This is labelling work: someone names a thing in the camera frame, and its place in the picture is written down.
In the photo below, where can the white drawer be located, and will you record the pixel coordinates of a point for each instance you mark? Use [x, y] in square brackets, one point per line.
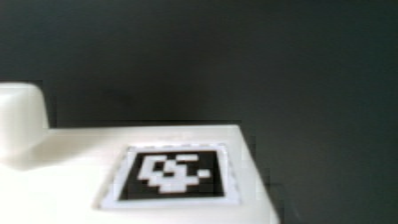
[124, 175]

